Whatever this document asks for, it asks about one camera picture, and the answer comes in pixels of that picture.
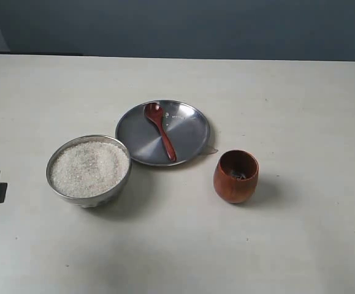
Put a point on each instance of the round steel plate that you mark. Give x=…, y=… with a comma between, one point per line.
x=185, y=126

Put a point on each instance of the brown wooden cup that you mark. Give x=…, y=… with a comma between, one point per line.
x=236, y=176

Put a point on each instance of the red wooden spoon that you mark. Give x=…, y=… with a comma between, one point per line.
x=154, y=112

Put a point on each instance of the steel bowl of rice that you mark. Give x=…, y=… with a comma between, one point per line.
x=89, y=171

